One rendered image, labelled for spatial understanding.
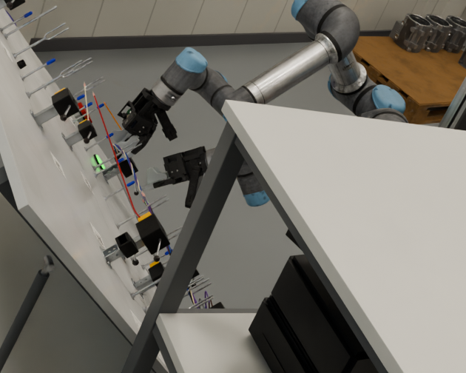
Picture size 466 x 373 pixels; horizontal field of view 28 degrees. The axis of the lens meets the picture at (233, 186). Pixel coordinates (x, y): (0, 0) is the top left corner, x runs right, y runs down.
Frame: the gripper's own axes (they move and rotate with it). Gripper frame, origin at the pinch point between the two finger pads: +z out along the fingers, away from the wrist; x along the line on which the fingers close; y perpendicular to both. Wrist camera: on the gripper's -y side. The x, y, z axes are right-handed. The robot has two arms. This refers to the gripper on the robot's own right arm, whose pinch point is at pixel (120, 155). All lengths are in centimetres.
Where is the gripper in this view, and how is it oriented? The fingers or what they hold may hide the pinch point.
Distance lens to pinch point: 254.6
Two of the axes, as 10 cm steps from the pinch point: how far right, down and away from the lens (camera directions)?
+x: 3.6, 6.0, -7.1
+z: -6.5, 7.1, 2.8
